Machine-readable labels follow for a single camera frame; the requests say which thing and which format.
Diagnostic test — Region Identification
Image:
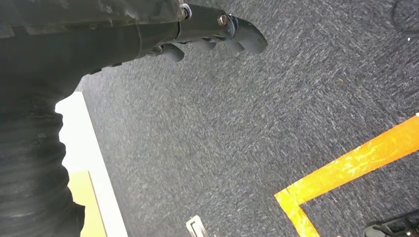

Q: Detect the beige desk with laptop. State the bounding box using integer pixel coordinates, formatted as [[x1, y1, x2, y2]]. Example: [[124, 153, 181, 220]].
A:
[[55, 91, 129, 237]]

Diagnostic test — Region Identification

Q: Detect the open metal floor socket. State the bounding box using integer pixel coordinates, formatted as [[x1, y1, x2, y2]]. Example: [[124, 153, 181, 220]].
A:
[[186, 215, 210, 237]]

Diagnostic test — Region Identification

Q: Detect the yellow floor tape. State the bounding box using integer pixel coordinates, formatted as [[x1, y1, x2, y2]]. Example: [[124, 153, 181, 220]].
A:
[[274, 114, 419, 237]]

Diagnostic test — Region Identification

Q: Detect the thin black floor cable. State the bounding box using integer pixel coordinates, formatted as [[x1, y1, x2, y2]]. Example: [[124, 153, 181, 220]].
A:
[[391, 0, 419, 35]]

